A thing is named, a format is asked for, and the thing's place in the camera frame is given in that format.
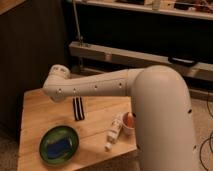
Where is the black case handle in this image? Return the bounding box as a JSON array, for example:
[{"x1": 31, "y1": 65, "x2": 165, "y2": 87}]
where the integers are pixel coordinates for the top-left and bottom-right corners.
[{"x1": 168, "y1": 57, "x2": 198, "y2": 67}]

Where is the white tube bottle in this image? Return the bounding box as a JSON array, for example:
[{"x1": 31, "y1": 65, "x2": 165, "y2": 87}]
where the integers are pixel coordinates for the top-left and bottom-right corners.
[{"x1": 105, "y1": 115, "x2": 122, "y2": 151}]

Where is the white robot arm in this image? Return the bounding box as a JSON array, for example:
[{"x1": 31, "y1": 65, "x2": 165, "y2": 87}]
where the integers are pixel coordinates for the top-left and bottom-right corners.
[{"x1": 43, "y1": 65, "x2": 199, "y2": 171}]

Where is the blue sponge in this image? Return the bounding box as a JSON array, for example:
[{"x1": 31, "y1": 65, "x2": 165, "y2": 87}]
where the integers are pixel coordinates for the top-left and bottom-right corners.
[{"x1": 47, "y1": 138, "x2": 72, "y2": 159}]

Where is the white ceramic cup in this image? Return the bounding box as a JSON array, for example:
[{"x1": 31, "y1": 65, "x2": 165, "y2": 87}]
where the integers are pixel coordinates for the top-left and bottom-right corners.
[{"x1": 122, "y1": 112, "x2": 135, "y2": 136}]

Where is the green plate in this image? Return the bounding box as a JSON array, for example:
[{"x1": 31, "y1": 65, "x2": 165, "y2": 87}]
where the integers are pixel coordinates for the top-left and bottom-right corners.
[{"x1": 39, "y1": 125, "x2": 79, "y2": 166}]

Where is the black striped rectangular object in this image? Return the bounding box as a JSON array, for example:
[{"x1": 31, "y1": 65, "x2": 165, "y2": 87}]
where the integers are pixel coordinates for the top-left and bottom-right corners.
[{"x1": 73, "y1": 97, "x2": 85, "y2": 121}]

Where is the metal pole stand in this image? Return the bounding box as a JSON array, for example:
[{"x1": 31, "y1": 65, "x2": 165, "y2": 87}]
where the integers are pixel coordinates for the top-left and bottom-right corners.
[{"x1": 72, "y1": 0, "x2": 85, "y2": 71}]

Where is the long grey case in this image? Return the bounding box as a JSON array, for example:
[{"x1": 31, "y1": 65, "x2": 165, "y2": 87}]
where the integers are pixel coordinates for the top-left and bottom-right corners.
[{"x1": 69, "y1": 41, "x2": 213, "y2": 82}]

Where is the cluttered top shelf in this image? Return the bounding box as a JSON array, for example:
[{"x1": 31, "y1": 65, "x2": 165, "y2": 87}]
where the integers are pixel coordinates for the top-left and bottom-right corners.
[{"x1": 68, "y1": 0, "x2": 213, "y2": 21}]

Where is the orange carrot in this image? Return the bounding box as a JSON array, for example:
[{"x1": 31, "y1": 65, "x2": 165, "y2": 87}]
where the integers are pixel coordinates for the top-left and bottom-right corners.
[{"x1": 126, "y1": 113, "x2": 134, "y2": 128}]

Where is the black cable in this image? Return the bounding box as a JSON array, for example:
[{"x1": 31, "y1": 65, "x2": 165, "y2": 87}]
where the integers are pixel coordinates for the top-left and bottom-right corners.
[{"x1": 199, "y1": 93, "x2": 213, "y2": 171}]

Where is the wooden table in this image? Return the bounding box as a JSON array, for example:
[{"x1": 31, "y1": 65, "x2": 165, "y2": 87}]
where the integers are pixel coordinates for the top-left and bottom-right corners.
[{"x1": 18, "y1": 89, "x2": 136, "y2": 171}]

